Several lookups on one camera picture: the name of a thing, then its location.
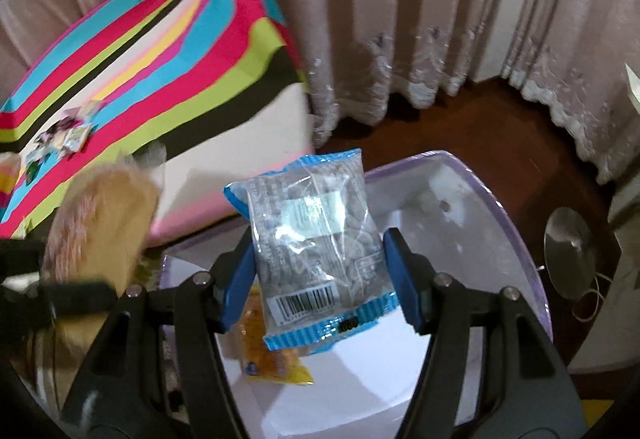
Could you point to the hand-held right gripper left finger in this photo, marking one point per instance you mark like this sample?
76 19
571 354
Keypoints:
237 279

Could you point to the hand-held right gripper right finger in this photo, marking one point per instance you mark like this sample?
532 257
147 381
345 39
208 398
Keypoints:
402 279

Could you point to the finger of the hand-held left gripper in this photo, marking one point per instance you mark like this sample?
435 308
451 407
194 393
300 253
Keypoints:
60 299
20 256

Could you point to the translucent plastic bin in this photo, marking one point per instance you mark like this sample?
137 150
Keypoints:
450 229

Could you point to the clear snack packet blue edges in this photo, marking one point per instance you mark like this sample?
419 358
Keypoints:
310 239

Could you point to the tan bread packet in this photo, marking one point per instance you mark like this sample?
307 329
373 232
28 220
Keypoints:
100 219

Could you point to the pile of small snack packets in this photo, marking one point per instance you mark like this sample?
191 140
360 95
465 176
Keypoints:
75 136

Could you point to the green patterned cloth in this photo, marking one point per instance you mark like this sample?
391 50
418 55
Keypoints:
150 271

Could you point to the yellow snack packet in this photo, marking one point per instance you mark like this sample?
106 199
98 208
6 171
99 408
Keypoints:
280 364

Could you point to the round metal lamp base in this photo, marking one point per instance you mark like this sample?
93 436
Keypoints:
570 254

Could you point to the white furniture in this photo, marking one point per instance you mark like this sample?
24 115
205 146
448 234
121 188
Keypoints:
615 334

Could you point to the striped tablecloth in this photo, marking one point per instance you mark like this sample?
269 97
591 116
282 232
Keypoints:
150 69

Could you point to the white plastic object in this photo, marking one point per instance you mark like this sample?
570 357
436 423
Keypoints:
634 86

